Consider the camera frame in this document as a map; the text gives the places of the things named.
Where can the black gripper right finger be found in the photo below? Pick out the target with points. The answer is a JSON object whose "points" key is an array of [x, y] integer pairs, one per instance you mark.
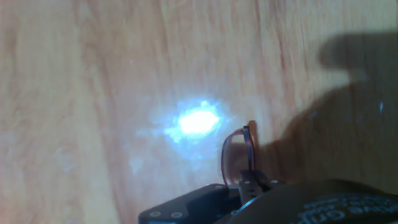
{"points": [[264, 183]]}

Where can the brown thin-framed glasses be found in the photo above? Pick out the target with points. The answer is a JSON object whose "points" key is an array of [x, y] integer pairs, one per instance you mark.
{"points": [[247, 140]]}

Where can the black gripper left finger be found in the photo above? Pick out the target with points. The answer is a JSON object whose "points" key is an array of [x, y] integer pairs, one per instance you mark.
{"points": [[192, 205]]}

